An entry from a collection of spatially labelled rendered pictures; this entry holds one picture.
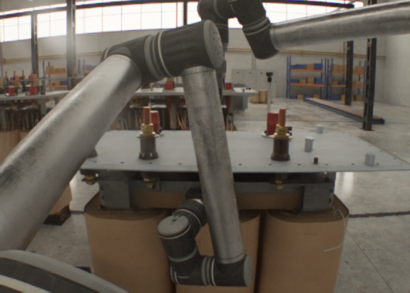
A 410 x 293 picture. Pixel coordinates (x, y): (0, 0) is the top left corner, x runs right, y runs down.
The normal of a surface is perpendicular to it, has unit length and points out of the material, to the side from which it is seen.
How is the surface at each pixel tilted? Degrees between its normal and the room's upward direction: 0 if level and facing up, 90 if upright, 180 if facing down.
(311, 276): 90
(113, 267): 90
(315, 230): 90
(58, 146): 54
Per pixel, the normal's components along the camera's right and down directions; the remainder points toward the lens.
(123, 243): -0.04, 0.21
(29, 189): 0.75, -0.41
